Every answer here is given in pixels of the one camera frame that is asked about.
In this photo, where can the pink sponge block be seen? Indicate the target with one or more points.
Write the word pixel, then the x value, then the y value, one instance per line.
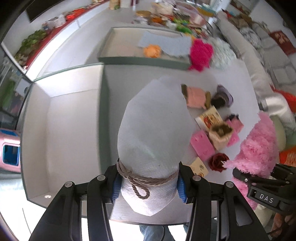
pixel 237 126
pixel 202 145

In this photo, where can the white bundle with rope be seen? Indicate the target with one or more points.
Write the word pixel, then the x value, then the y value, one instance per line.
pixel 153 138

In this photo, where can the large green-edged storage box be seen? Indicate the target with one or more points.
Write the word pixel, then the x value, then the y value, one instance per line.
pixel 65 132

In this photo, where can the orange yarn ball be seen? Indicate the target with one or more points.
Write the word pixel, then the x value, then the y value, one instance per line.
pixel 152 51

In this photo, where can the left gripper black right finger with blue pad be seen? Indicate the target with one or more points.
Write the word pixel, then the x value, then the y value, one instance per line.
pixel 219 211

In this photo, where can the shallow green tray box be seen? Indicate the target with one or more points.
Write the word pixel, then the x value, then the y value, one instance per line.
pixel 120 48

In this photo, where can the white grey sofa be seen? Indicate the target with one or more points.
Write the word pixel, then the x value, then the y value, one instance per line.
pixel 269 101

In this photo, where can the pink knitted item olive ends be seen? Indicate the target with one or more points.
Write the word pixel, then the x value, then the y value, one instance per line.
pixel 196 97

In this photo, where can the yellow capybara tissue pack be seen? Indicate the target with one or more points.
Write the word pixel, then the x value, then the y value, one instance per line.
pixel 208 118

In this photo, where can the light blue cloth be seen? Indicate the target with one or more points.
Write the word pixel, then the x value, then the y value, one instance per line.
pixel 174 46

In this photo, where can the pink plastic stool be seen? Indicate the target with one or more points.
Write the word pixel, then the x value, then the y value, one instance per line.
pixel 10 144

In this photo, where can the dark red rose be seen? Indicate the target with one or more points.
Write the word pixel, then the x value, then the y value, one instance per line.
pixel 217 161

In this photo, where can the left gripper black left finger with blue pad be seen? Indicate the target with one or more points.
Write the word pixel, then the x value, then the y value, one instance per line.
pixel 62 218

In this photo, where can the light pink fluffy plush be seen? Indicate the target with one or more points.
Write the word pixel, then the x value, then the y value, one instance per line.
pixel 259 151

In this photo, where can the purple brown knitted pouch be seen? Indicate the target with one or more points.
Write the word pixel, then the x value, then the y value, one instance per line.
pixel 222 98

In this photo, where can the red striped pink sock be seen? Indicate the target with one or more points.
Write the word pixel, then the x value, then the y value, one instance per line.
pixel 232 117

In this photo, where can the magenta fluffy plush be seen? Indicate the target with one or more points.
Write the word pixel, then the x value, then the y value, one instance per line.
pixel 200 55

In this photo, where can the white green fluffy cloth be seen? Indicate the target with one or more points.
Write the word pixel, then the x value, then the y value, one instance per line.
pixel 223 55

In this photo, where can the beige knitted pouch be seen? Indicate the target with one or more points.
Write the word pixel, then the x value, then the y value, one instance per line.
pixel 220 135

